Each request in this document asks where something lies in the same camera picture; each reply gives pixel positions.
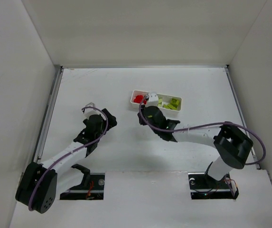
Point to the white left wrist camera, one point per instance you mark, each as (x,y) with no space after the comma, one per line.
(89,110)

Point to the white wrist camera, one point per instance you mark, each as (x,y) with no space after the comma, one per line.
(89,110)
(152,99)

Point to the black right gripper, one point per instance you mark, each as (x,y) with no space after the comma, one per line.
(141,118)

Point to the lone red lego piece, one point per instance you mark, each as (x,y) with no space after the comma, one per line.
(139,98)

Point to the white three-compartment tray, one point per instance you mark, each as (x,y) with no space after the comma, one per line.
(166,100)

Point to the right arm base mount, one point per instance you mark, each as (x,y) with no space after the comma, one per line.
(203,187)

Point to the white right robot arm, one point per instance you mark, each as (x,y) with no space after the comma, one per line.
(230,142)

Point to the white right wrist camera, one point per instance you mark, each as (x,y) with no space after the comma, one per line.
(152,99)

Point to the lime square lego brick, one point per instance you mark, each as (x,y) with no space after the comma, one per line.
(175,102)

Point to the large lime lego stack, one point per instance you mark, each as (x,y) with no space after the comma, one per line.
(160,102)

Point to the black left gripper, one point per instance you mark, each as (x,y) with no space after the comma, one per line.
(109,118)

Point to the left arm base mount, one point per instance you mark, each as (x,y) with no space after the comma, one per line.
(78,183)

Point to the dark lime lego brick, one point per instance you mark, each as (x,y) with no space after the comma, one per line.
(169,106)

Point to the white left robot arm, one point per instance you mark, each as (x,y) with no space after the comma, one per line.
(43,183)

